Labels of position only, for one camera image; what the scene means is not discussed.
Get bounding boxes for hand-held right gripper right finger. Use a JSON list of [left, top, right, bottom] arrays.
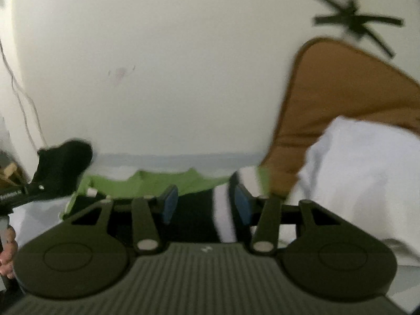
[[234, 183, 342, 257]]

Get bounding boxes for black tape cross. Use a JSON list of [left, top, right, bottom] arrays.
[[312, 0, 405, 59]]

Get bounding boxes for black and green shirt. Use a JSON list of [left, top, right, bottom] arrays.
[[61, 166, 274, 244]]

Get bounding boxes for black cloth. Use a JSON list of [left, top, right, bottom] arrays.
[[33, 140, 94, 198]]

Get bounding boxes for person's left hand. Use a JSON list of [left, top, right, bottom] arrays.
[[0, 226, 17, 280]]

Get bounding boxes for thin grey cable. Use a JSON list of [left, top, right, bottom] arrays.
[[0, 39, 47, 150]]

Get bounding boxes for white cloth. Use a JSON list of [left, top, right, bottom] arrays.
[[279, 116, 420, 267]]

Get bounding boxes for striped bed sheet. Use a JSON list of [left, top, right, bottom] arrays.
[[7, 153, 420, 314]]

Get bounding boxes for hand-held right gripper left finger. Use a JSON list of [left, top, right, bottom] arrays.
[[70, 185, 180, 254]]

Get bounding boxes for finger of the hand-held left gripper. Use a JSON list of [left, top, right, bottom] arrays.
[[24, 181, 71, 202]]

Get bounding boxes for brown cushion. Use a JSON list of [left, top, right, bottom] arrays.
[[259, 38, 420, 199]]

